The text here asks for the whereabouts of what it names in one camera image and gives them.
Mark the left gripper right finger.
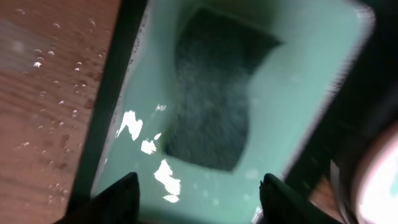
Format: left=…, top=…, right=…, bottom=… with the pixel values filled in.
left=259, top=173, right=339, bottom=224

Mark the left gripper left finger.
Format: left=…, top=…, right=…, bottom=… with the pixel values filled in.
left=55, top=172, right=140, bottom=224

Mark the white plate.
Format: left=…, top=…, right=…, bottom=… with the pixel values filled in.
left=351, top=123, right=397, bottom=224

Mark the dark green scrub sponge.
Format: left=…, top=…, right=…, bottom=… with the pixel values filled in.
left=164, top=7, right=280, bottom=172

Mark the round black tray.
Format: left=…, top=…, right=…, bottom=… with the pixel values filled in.
left=285, top=0, right=397, bottom=223

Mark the rectangular green soapy tray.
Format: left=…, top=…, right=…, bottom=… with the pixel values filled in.
left=67, top=0, right=374, bottom=223

